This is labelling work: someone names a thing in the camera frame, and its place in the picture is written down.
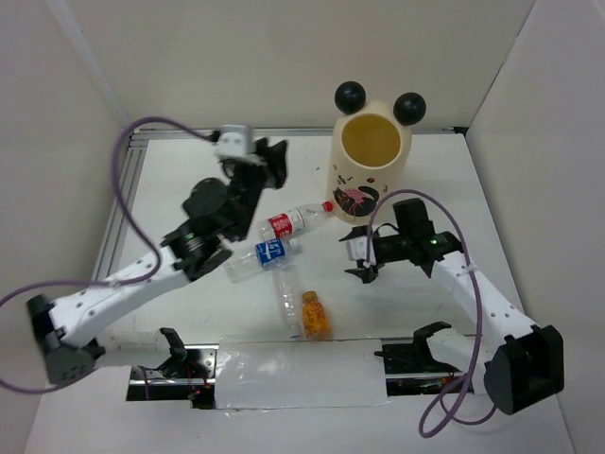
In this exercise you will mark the red label plastic bottle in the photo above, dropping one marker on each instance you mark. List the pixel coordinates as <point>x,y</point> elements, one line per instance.
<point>296,221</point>

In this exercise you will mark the blue label clear bottle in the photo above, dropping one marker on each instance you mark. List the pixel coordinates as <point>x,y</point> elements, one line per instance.
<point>261,257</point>

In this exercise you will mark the orange juice bottle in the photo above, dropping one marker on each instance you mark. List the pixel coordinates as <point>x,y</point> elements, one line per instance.
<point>315,320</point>

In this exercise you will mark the clear unlabelled plastic bottle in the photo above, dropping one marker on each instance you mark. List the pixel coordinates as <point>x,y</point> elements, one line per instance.
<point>288,298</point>

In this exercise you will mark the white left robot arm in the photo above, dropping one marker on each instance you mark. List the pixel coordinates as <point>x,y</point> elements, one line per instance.
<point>217,213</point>

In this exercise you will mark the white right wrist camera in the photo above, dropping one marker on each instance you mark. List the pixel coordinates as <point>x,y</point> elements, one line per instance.
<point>361,249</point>

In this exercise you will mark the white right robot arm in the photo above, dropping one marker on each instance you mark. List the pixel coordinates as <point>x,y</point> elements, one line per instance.
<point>511,358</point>

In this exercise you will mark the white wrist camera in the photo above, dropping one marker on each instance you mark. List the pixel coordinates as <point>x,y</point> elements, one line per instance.
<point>234,142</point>
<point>361,249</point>

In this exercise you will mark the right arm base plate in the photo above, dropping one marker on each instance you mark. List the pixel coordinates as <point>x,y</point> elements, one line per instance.
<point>404,373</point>

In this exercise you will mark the cream bin with black ears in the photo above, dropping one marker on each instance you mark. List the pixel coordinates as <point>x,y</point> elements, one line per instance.
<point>369,148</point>

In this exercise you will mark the white taped cover sheet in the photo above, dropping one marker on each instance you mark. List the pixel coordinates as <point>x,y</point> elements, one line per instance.
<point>300,375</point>

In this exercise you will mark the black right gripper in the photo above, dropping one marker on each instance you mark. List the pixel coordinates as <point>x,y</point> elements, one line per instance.
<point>367,275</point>

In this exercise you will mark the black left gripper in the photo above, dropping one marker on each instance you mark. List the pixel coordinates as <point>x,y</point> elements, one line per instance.
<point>275,157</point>

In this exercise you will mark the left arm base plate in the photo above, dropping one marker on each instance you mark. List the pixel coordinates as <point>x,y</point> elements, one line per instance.
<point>193,380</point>

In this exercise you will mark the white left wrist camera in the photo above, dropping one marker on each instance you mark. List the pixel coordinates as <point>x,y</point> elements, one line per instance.
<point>234,142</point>

